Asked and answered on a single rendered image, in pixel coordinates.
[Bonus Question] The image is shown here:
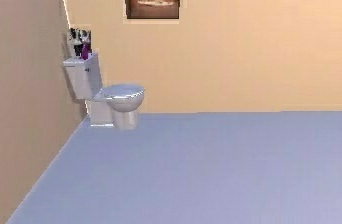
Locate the white toilet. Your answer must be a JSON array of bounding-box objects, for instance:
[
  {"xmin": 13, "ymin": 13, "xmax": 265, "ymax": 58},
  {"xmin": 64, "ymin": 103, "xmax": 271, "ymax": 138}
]
[{"xmin": 62, "ymin": 52, "xmax": 146, "ymax": 131}]

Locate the black and white bottle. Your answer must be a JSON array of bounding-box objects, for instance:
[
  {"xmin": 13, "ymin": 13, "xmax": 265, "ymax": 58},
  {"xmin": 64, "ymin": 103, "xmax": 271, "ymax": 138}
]
[{"xmin": 68, "ymin": 27, "xmax": 84, "ymax": 58}]

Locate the brown framed wall picture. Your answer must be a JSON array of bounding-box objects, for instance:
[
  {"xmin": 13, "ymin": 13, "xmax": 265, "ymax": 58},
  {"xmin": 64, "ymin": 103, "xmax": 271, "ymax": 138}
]
[{"xmin": 124, "ymin": 0, "xmax": 181, "ymax": 20}]

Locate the purple perfume bottle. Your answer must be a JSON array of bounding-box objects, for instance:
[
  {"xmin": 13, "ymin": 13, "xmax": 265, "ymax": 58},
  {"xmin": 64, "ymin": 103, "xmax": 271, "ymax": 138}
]
[{"xmin": 80, "ymin": 30, "xmax": 92, "ymax": 61}]

